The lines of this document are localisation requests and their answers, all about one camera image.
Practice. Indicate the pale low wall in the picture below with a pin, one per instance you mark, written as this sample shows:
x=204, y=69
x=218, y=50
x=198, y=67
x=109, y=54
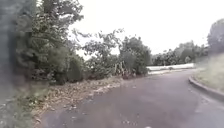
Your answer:
x=170, y=67

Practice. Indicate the leaf-littered grass verge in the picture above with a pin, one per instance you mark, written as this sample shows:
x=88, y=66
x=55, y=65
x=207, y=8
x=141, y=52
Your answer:
x=63, y=95

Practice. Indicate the grass slope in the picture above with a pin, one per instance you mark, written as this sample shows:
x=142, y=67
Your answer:
x=213, y=73

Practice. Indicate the concrete kerb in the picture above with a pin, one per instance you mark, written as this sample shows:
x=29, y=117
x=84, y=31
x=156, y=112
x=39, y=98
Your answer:
x=205, y=88

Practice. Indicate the grey asphalt road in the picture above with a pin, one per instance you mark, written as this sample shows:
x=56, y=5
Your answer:
x=140, y=103

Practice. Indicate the row of bushes and trees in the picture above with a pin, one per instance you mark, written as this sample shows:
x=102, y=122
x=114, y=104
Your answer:
x=60, y=50

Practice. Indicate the distant row of trees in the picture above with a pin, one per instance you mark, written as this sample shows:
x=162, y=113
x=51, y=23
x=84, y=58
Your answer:
x=190, y=51

